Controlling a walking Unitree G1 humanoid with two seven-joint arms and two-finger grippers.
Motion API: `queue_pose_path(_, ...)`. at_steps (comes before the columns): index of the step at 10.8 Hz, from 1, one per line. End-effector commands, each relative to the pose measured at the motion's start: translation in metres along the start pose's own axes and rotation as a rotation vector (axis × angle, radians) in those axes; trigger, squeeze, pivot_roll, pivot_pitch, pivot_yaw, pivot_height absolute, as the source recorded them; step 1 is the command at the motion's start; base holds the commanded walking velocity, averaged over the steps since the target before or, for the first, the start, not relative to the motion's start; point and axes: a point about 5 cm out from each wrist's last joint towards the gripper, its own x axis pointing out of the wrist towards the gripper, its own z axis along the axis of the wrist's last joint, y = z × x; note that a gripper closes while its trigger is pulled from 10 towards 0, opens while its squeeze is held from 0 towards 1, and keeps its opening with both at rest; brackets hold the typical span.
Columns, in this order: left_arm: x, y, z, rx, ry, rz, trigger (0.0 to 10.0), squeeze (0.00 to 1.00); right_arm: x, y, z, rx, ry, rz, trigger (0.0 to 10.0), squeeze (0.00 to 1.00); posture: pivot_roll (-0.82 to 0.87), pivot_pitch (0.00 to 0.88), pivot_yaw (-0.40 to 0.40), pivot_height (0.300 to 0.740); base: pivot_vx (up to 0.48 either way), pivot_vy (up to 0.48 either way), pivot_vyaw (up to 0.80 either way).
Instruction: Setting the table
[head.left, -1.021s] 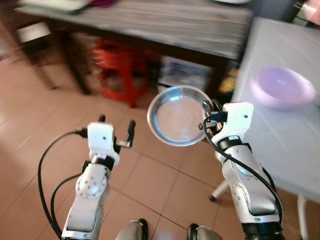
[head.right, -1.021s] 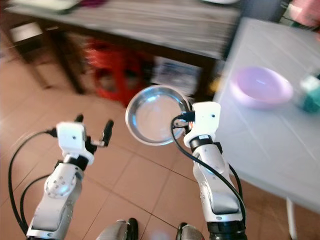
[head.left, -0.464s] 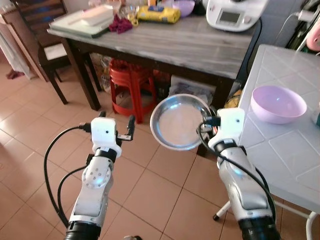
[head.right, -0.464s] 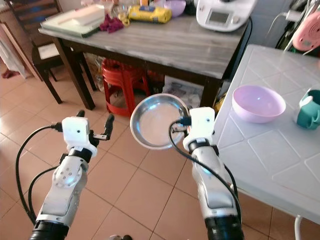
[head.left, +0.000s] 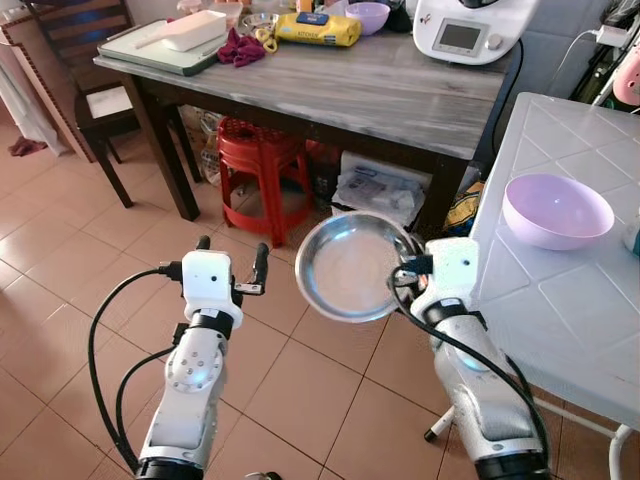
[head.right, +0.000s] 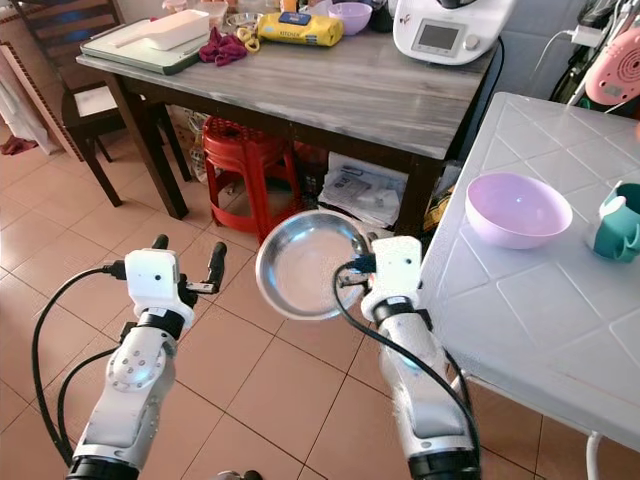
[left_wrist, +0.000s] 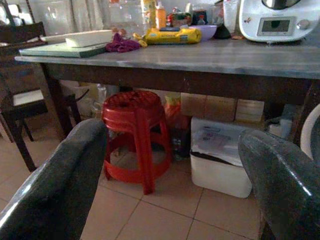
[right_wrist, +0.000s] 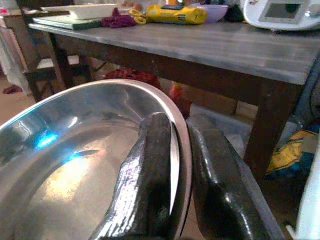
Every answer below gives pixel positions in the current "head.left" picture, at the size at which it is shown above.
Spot round steel plate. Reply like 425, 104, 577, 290
294, 211, 421, 323

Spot yellow blue bag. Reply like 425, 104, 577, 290
443, 180, 488, 238

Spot printed white plastic bag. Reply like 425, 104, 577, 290
332, 150, 433, 226

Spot clear stuffed plastic bag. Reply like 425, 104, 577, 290
180, 105, 226, 186

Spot red plastic stool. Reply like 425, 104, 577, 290
217, 117, 313, 248

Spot white folding table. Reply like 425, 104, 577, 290
425, 92, 640, 480

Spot large lilac bowl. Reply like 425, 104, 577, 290
502, 173, 616, 252

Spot dark wooden chair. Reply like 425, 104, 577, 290
0, 0, 206, 211

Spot grey top wooden table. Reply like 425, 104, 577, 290
93, 30, 521, 241

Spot magenta cloth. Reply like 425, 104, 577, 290
217, 27, 268, 68

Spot white green cutting board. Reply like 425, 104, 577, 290
97, 20, 229, 78

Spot dark red floor cloth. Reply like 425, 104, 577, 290
8, 137, 49, 158

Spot white hanging cloth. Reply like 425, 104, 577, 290
0, 40, 51, 151

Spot yellow packet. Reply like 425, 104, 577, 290
274, 11, 363, 48

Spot small purple bowl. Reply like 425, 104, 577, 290
345, 2, 391, 36

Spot pink round appliance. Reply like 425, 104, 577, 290
612, 45, 640, 107

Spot white kitchen machine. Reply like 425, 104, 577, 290
413, 0, 541, 67

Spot white power adapter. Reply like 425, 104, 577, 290
596, 24, 629, 47

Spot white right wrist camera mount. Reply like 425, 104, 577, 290
413, 237, 480, 323

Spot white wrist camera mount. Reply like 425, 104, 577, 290
413, 237, 480, 323
181, 250, 244, 326

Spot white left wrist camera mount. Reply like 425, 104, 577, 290
181, 250, 244, 326

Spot long black left arm cable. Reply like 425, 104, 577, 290
86, 262, 184, 473

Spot short black left arm cable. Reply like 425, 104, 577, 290
113, 345, 177, 466

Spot yellow handled scissors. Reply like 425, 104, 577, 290
253, 22, 281, 54

